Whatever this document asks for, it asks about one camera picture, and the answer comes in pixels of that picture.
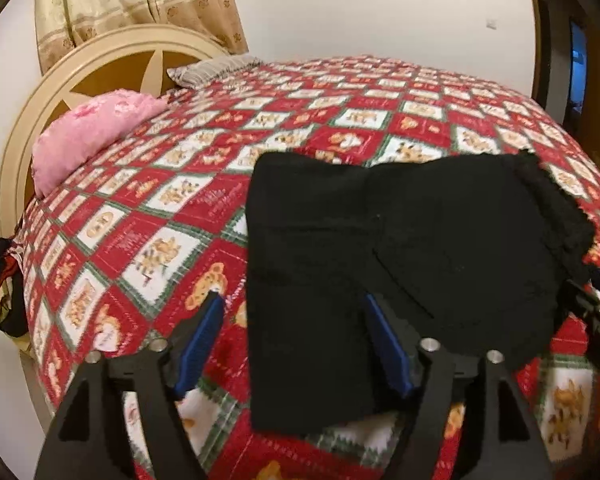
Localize grey striped pillow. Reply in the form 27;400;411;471
166;54;263;89

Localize brown wooden door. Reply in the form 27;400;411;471
532;0;600;166

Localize dark clothes pile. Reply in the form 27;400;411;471
0;237;29;338

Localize black pants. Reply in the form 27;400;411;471
246;152;596;434

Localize beige patterned curtain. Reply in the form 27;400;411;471
34;0;248;73

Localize pink pillow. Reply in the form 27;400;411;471
32;89;168;198

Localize red checkered bedspread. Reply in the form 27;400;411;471
16;56;600;479

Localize cream wooden headboard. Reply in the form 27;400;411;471
0;24;228;237

